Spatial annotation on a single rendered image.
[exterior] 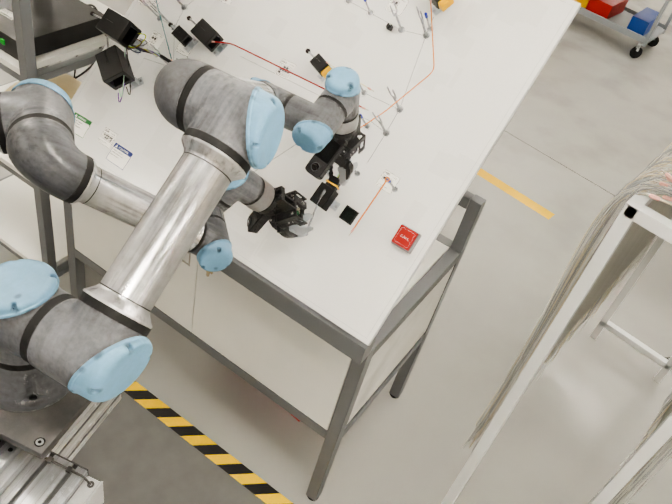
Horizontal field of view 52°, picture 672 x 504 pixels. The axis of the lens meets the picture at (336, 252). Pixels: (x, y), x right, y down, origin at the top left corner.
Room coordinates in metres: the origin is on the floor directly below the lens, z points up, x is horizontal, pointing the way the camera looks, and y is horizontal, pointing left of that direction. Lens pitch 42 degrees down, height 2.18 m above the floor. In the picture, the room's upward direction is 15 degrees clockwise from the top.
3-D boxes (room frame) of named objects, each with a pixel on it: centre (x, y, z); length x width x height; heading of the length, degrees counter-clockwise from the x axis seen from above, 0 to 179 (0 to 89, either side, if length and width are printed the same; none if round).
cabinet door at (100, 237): (1.56, 0.63, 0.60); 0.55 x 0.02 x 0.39; 66
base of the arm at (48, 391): (0.65, 0.44, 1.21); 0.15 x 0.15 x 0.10
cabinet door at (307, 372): (1.33, 0.13, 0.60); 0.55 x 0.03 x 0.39; 66
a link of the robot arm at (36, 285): (0.65, 0.44, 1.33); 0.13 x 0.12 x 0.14; 72
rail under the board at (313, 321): (1.43, 0.39, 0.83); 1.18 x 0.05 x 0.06; 66
